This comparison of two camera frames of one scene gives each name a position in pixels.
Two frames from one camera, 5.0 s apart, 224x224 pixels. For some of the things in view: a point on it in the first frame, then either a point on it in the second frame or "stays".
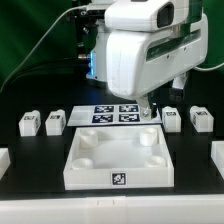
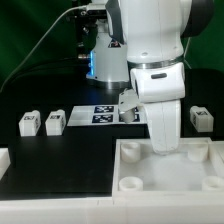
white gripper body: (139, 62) to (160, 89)
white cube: (201, 119) stays
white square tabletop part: (118, 157) to (195, 169)
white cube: (55, 122) stays
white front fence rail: (142, 209) stays
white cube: (29, 123) stays
